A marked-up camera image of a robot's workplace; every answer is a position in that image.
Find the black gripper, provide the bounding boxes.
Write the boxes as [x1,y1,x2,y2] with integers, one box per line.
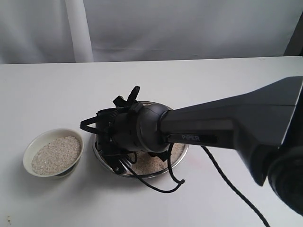
[94,107,142,175]

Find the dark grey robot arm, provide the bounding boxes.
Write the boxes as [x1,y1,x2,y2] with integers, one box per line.
[95,76,303,213]

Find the rice heap on plate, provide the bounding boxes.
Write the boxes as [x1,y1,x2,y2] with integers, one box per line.
[99,143,186,176]

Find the white ceramic bowl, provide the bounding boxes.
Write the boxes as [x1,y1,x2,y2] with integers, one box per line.
[23,128,85,179]

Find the white backdrop curtain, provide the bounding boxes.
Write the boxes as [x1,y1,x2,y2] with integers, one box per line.
[0,0,303,64]

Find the black cable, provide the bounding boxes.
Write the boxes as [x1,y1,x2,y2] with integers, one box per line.
[80,85,270,227]

